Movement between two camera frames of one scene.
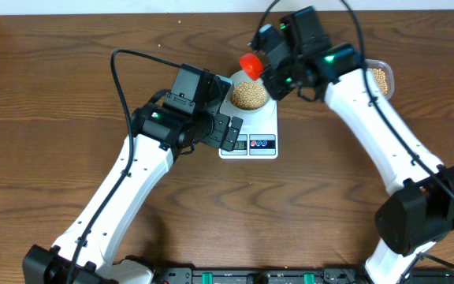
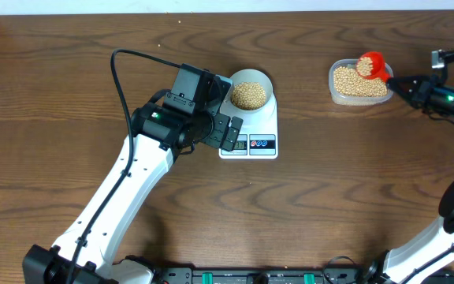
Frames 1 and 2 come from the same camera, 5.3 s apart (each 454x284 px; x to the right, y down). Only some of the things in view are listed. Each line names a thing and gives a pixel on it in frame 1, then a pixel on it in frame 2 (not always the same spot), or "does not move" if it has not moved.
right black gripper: x=276 y=90 -> x=419 y=95
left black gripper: x=214 y=138 does not move
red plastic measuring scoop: x=252 y=65 -> x=378 y=65
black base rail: x=291 y=275 does not move
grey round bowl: x=247 y=94 does not move
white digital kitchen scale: x=258 y=136 does not move
